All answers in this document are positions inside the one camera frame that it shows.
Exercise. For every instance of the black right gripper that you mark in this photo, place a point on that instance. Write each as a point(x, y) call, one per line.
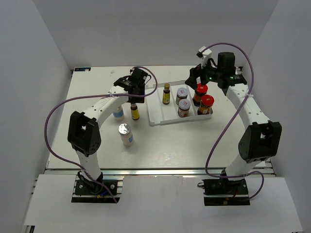
point(194, 74)

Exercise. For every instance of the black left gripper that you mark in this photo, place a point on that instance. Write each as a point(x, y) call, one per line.
point(140, 100)

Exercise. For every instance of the yellow bottle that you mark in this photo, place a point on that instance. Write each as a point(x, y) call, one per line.
point(134, 111)
point(166, 94)

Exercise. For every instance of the red-lid chili sauce jar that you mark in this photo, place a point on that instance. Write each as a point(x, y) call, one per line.
point(200, 91)

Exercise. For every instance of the white-lid sauce jar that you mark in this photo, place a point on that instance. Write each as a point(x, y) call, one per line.
point(182, 93)
point(184, 107)

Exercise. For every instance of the yellow bottle front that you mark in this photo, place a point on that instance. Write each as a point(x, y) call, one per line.
point(166, 94)

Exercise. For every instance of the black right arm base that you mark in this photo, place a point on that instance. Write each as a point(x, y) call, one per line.
point(224, 192)

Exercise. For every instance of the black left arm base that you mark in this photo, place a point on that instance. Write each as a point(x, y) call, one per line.
point(84, 192)

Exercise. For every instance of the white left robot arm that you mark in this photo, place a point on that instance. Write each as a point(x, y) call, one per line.
point(84, 127)

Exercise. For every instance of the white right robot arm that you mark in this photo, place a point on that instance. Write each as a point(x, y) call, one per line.
point(261, 138)

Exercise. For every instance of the silver-lid salt jar rear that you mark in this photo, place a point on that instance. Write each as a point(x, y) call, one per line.
point(118, 114)

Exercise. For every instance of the silver-lid salt jar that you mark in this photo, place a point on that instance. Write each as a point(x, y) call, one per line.
point(118, 114)
point(126, 134)

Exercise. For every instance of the white divided organizer tray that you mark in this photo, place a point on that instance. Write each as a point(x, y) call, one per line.
point(161, 114)

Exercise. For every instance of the silver-lid salt jar front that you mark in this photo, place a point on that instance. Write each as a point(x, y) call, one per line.
point(126, 134)

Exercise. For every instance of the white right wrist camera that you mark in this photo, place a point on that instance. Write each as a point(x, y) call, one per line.
point(204, 54)

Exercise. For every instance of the aluminium table rail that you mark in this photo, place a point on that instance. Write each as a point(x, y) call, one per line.
point(177, 149)

